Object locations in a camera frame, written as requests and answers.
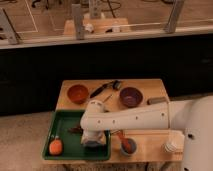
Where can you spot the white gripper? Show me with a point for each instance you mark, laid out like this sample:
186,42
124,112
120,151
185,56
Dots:
97,136

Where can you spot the grey sponge block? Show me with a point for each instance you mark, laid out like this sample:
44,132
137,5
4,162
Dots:
93,144

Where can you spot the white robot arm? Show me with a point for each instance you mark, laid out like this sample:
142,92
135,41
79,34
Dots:
194,117

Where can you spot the green plastic tray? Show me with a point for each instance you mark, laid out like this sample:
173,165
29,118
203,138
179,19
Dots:
62,122

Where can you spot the pile of dark beans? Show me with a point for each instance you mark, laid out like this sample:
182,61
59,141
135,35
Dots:
75,130

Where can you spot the orange scrub brush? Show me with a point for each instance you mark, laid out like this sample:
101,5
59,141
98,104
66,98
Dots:
56,146

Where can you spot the orange bowl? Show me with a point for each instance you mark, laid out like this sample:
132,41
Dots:
78,93

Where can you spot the grey cup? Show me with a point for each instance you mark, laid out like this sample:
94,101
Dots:
133,147

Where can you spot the purple bowl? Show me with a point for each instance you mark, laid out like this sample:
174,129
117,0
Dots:
130,97

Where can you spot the wooden table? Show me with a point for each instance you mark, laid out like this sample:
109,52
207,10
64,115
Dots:
149,142

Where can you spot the white stacked cups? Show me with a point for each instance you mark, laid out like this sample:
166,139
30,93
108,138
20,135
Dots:
175,142

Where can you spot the dark grey block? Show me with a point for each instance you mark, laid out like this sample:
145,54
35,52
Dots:
156,100

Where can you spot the black handled dish brush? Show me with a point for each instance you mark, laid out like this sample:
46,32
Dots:
115,85

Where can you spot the grey metal post middle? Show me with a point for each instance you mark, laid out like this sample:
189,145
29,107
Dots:
78,21

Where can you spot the grey metal post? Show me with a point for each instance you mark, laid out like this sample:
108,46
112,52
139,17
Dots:
78,21
174,16
8,28

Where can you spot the grey metal post left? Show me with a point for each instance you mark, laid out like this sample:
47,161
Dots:
8,28

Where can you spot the grey metal post right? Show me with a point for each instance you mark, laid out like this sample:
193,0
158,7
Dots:
174,16

